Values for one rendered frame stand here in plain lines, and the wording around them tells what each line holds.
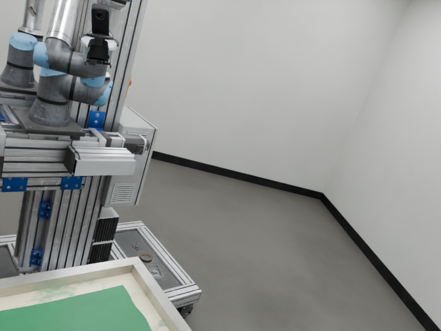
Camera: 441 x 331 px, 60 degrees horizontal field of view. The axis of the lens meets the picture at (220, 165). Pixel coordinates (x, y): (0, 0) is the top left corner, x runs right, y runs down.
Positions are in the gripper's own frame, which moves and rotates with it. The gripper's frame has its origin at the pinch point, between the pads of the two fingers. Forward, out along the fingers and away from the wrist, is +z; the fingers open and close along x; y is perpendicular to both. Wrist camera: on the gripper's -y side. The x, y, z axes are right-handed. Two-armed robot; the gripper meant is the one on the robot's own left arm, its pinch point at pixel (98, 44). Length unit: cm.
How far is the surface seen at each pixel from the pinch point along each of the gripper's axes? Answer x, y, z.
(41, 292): 12, 71, 9
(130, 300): -14, 75, 9
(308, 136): -268, 123, -334
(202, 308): -77, 180, -92
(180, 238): -75, 180, -178
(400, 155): -314, 96, -214
